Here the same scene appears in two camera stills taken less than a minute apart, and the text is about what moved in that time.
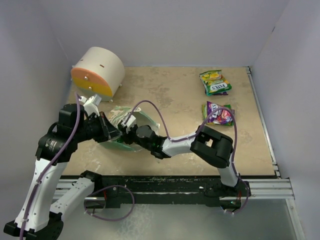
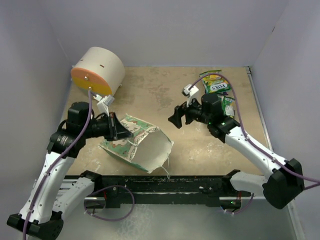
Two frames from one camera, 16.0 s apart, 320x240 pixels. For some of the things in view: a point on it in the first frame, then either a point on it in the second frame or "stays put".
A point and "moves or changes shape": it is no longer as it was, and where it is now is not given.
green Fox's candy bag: x=214 y=82 stays put
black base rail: x=116 y=190 stays put
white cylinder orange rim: x=99 y=71 stays put
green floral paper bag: x=117 y=115 moves or changes shape
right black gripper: x=130 y=134 → x=188 y=114
